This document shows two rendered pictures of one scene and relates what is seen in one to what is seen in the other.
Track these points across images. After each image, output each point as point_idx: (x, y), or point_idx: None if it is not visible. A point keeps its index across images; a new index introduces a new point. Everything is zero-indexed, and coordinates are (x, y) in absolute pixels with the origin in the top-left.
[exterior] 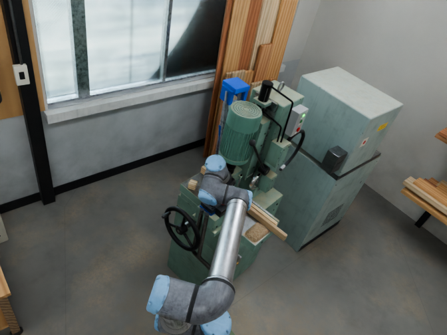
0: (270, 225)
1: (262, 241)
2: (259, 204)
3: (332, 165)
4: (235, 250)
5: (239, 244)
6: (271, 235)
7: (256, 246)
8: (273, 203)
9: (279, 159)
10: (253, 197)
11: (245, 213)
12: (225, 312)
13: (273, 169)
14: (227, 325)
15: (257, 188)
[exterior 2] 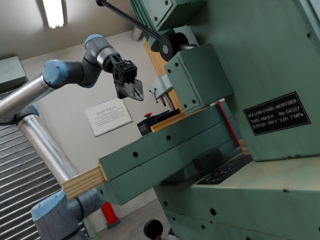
0: None
1: (100, 189)
2: (243, 175)
3: None
4: (9, 95)
5: (13, 94)
6: (115, 203)
7: (97, 190)
8: (264, 192)
9: (146, 3)
10: (256, 155)
11: (38, 80)
12: (45, 200)
13: (275, 51)
14: (34, 206)
15: (242, 121)
